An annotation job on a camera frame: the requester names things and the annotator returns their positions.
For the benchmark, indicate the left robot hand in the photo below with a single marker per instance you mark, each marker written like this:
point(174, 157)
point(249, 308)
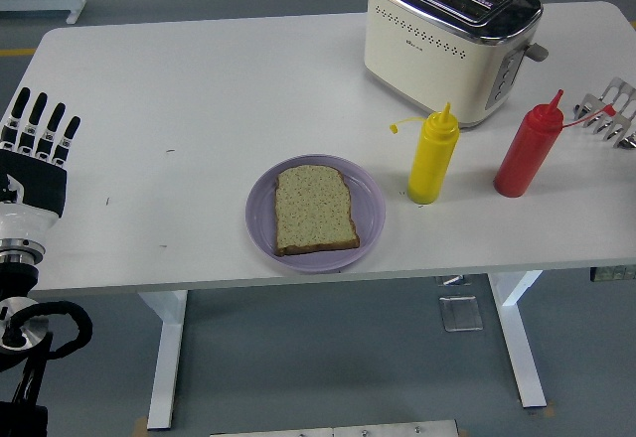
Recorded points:
point(35, 184)

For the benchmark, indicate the brown bread slice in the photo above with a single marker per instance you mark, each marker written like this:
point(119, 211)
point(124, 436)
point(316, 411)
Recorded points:
point(313, 208)

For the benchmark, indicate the purple round plate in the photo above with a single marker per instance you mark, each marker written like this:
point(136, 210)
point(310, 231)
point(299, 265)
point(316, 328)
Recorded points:
point(367, 208)

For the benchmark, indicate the cream and silver toaster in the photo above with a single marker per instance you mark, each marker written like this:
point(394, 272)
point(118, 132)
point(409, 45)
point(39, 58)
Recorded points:
point(422, 54)

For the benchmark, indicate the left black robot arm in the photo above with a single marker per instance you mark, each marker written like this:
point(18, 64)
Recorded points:
point(15, 328)

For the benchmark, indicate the small metal floor plate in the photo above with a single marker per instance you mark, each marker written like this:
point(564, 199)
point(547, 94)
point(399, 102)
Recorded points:
point(453, 280)

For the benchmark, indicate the large metal floor plate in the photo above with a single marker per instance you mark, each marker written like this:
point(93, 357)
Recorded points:
point(461, 313)

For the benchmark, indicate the white table leg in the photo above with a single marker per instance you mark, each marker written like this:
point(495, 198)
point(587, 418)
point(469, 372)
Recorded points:
point(526, 357)
point(166, 357)

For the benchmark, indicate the white panel with screws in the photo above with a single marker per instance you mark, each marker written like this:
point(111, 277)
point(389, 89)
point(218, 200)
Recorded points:
point(333, 429)

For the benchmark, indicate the yellow squeeze bottle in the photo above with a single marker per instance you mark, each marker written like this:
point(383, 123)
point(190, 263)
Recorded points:
point(429, 164)

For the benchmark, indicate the red squeeze bottle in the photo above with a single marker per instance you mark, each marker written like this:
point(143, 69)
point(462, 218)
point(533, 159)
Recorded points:
point(522, 159)

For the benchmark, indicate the silver metal toast rack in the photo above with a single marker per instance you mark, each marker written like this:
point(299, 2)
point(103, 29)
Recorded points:
point(591, 104)

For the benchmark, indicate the table control box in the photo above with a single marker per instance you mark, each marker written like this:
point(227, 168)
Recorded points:
point(613, 274)

